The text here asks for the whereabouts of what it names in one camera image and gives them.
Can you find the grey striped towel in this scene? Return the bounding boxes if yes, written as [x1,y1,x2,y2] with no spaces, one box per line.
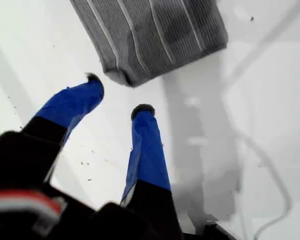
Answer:
[69,0,228,88]

